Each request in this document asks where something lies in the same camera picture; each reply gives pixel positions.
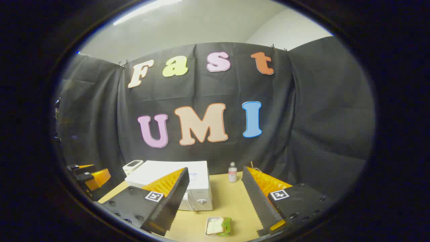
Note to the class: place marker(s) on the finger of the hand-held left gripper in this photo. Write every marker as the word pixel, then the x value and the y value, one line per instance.
pixel 84 177
pixel 84 169

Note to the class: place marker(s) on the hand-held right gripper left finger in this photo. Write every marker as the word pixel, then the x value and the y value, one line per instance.
pixel 174 198

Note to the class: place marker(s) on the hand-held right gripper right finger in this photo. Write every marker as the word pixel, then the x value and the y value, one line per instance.
pixel 258 198

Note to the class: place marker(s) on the white microwave oven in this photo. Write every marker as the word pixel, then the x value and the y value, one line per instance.
pixel 158 171

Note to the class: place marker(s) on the sandwich with lettuce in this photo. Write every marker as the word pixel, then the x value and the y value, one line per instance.
pixel 215 227

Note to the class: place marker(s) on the clear glass cup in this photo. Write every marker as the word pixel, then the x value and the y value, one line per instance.
pixel 257 169

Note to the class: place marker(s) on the small clear bottle pink label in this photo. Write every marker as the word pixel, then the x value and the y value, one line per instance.
pixel 232 174

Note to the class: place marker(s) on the white plastic tray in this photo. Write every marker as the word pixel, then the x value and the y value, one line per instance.
pixel 207 226

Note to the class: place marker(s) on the black backdrop cloth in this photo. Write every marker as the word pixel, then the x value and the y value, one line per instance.
pixel 302 117

